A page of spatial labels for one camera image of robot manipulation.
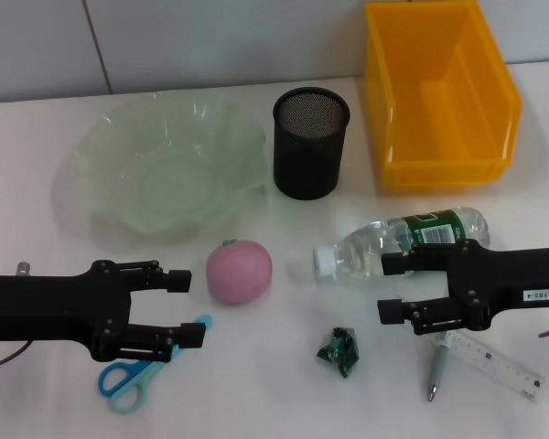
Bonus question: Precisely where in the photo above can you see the pink peach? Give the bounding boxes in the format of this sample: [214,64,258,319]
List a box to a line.
[205,238,274,305]

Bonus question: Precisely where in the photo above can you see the green glass fruit plate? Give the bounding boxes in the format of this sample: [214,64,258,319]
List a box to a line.
[52,90,269,243]

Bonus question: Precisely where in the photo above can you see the clear water bottle green label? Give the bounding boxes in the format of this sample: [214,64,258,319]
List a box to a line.
[311,208,491,285]

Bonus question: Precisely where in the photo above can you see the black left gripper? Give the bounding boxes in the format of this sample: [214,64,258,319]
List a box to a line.
[0,258,209,365]

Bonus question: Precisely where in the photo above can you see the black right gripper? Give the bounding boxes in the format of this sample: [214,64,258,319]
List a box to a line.
[377,239,549,336]

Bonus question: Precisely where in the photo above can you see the black mesh pen holder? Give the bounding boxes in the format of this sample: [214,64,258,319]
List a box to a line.
[272,86,351,200]

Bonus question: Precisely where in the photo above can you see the blue scissors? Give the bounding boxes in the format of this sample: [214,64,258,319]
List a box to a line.
[97,314,214,415]

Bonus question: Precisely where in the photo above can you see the silver ballpoint pen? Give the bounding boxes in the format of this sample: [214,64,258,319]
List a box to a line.
[427,332,455,402]

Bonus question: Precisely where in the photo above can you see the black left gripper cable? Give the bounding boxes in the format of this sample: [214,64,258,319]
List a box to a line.
[0,340,29,371]

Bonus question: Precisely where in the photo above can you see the green plastic wrapper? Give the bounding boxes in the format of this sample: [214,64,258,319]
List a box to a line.
[315,326,361,380]

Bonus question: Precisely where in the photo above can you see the yellow plastic bin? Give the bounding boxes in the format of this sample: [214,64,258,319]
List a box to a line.
[363,0,523,189]

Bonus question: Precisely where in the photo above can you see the clear plastic ruler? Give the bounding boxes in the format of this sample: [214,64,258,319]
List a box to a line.
[447,329,546,404]

